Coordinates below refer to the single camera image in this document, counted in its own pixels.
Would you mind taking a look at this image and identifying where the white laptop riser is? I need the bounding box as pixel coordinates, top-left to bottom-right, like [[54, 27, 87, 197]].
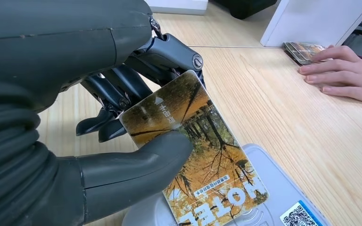
[[260, 0, 362, 48]]

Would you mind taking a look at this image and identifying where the person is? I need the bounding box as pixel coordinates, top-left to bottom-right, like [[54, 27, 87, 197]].
[[298, 45, 362, 107]]

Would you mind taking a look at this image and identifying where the stack of hotel cards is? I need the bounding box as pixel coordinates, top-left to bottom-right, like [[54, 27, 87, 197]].
[[283, 41, 327, 66]]

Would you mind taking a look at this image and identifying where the white card reader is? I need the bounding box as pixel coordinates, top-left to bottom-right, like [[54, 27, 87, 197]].
[[122, 143, 331, 226]]

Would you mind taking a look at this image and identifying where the autumn forest hotel card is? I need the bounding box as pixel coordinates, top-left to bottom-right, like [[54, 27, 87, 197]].
[[119, 70, 270, 226]]

